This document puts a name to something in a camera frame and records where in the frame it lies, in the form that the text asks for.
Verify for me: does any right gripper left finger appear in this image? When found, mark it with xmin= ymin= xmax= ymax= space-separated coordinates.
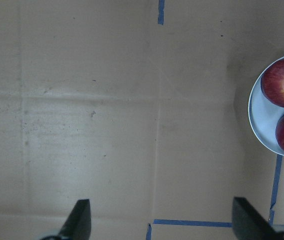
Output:
xmin=40 ymin=198 xmax=92 ymax=240

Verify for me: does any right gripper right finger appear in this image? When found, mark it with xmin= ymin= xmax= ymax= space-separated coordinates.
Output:
xmin=231 ymin=197 xmax=284 ymax=240

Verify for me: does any light blue plate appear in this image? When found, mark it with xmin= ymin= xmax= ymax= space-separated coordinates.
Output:
xmin=248 ymin=57 xmax=284 ymax=156

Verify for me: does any red apple plate back left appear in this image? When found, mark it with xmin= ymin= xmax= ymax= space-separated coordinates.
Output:
xmin=260 ymin=56 xmax=284 ymax=109

